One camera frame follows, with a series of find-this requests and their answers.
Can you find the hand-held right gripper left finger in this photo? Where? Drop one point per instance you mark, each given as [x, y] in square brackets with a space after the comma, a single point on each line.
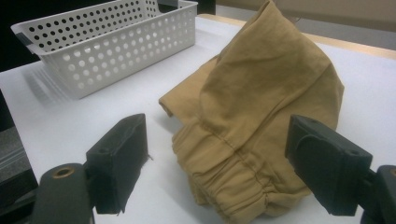
[118, 155]

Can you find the white foam board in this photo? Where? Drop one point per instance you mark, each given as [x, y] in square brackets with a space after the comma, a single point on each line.
[62, 124]

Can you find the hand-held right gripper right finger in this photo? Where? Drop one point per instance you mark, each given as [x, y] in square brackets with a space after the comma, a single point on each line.
[327, 165]

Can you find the white perforated plastic basket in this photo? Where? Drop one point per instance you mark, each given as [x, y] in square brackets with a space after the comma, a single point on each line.
[118, 53]

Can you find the tan pants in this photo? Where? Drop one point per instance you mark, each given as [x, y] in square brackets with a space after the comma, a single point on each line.
[255, 109]

